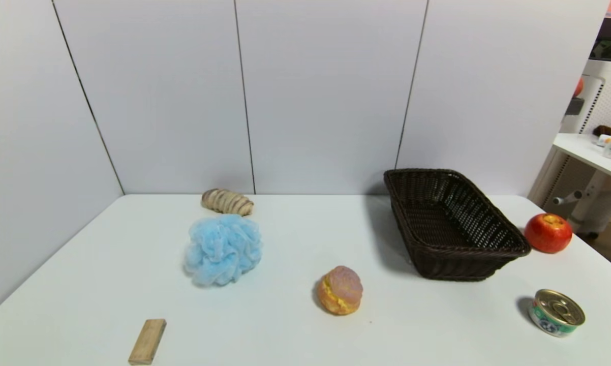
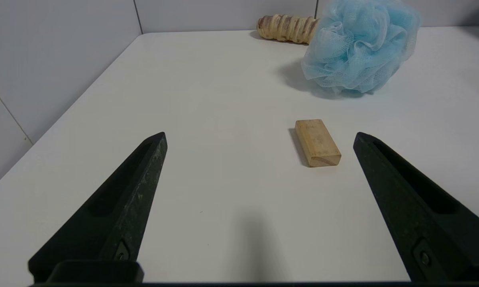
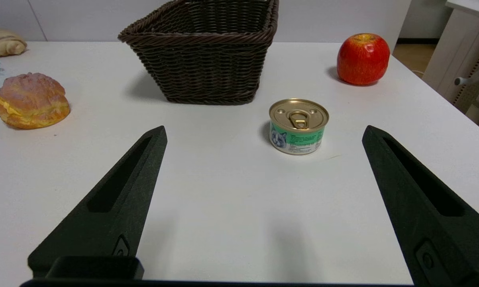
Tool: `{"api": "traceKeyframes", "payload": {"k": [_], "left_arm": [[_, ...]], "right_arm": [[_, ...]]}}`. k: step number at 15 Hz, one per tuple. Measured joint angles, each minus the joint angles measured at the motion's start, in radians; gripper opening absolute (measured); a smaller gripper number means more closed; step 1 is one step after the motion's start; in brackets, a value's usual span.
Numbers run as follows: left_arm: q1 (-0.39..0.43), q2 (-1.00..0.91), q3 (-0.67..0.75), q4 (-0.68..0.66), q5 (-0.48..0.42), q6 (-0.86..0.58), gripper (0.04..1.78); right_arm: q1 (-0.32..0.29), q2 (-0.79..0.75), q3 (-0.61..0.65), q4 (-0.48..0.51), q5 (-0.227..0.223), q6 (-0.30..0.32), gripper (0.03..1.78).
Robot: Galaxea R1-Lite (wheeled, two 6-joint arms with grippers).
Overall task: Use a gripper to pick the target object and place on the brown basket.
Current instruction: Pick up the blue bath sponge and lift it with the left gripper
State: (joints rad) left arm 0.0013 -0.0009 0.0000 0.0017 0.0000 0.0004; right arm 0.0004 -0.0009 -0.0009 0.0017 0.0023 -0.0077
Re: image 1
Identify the blue mesh bath loofah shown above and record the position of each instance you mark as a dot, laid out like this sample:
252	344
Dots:
223	248

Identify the brown wicker basket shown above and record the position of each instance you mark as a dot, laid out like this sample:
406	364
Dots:
453	229

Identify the striped bread roll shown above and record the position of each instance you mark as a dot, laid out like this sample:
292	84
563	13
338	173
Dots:
227	201

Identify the cream puff pastry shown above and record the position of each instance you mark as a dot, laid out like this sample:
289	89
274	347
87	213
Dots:
341	291

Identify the wooden block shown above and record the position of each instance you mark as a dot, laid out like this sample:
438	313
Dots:
148	341

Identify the red apple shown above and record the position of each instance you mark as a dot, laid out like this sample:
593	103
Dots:
548	233

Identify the green labelled tin can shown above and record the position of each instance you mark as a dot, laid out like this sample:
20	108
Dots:
556	311

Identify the white side table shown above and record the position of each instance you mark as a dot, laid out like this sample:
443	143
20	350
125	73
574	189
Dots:
592	152

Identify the white pegboard rack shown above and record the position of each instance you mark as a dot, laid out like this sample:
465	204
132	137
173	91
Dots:
608	96

